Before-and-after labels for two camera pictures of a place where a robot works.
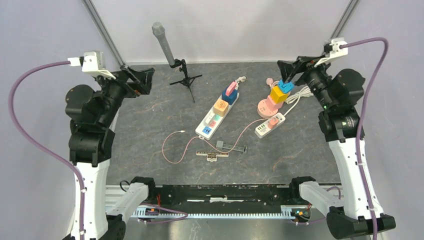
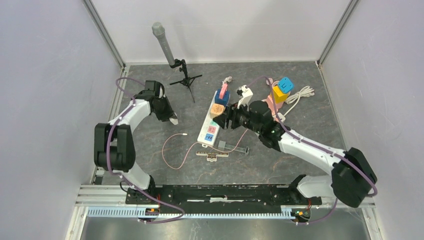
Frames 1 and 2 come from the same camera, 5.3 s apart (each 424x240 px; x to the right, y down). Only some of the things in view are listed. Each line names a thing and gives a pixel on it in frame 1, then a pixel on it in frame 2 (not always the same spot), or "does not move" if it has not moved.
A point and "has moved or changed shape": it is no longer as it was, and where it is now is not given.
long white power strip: (210, 124) has moved or changed shape
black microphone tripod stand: (187, 81) does not move
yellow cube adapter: (277, 95) does not move
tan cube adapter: (220, 107) has moved or changed shape
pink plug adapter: (231, 88) to (224, 88)
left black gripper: (141, 83) to (165, 117)
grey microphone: (159, 30) does not move
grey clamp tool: (220, 145) does not move
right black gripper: (305, 64) to (231, 114)
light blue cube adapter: (285, 87) does not move
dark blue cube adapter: (231, 98) has moved or changed shape
